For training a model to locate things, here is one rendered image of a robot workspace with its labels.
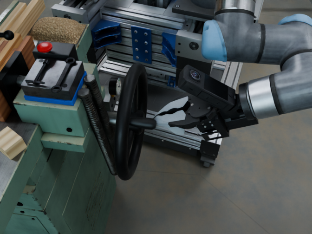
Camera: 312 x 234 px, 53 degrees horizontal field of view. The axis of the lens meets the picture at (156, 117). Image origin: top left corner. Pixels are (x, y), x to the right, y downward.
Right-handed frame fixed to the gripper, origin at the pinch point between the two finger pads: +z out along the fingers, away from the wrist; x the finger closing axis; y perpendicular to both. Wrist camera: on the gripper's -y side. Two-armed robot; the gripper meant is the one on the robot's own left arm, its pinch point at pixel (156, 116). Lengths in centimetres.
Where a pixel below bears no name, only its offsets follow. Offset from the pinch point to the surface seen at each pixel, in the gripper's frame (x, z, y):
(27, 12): 28.2, 32.6, -23.6
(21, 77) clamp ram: 1.2, 21.4, -20.2
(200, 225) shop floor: 11, 30, 87
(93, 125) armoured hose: -2.5, 12.9, -4.9
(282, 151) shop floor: 58, -5, 109
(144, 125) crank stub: -3.3, 1.2, -1.8
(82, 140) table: -6.7, 14.0, -5.3
